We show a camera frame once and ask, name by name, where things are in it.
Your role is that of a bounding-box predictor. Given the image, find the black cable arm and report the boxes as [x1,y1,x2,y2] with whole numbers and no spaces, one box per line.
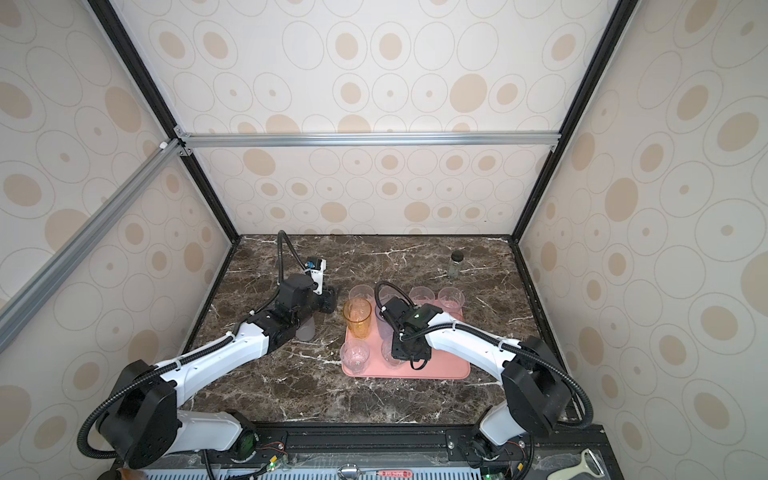
[76,230,313,460]
[373,280,595,480]

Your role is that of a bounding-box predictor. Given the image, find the pink plastic tray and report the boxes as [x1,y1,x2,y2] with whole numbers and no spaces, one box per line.
[342,310,470,380]

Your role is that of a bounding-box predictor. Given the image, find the white handled tool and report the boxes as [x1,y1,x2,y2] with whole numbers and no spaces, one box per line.
[547,448,606,480]

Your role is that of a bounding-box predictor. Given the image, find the tall blue frosted tumbler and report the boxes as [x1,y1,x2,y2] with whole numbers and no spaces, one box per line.
[374,307,394,341]

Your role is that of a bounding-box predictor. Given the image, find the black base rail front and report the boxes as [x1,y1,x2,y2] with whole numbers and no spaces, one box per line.
[140,423,623,479]

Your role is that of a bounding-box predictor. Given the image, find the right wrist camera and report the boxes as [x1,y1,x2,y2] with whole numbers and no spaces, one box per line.
[381,296,415,332]

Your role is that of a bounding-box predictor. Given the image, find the black corner frame post right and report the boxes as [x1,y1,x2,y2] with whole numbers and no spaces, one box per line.
[510,0,639,245]

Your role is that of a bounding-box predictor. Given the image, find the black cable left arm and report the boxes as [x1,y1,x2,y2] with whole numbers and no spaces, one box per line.
[76,230,313,460]

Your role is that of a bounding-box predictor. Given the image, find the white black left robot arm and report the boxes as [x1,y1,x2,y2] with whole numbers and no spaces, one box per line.
[77,274,338,469]

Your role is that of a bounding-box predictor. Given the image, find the aluminium rail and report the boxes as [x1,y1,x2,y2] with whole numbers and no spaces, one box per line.
[181,130,560,148]
[1,139,182,350]

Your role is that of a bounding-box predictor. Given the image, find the herb spice jar black lid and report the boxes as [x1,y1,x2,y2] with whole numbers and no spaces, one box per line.
[447,250,465,279]

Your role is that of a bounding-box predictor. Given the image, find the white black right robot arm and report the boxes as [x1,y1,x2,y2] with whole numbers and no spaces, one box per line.
[381,298,571,446]

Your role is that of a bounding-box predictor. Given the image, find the aluminium rail back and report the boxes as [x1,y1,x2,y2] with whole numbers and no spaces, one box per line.
[181,130,560,148]

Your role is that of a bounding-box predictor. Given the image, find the black corner frame post left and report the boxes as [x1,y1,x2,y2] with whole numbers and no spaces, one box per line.
[87,0,240,244]

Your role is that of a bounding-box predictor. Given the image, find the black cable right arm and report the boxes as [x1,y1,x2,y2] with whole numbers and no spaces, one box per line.
[373,280,595,480]

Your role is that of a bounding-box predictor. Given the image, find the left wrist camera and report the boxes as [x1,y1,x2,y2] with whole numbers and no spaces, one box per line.
[305,257,327,295]

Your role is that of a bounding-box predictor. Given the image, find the black corner frame post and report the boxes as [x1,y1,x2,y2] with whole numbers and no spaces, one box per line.
[510,0,639,245]
[87,0,240,244]

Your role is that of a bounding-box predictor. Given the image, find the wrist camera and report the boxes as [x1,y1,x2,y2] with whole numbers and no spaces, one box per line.
[381,296,415,332]
[305,257,327,295]

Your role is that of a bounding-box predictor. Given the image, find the tall yellow plastic tumbler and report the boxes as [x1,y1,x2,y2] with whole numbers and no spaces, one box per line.
[342,297,372,339]

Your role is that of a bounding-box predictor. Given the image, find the aluminium rail left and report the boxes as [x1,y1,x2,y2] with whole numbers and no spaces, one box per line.
[1,139,182,350]

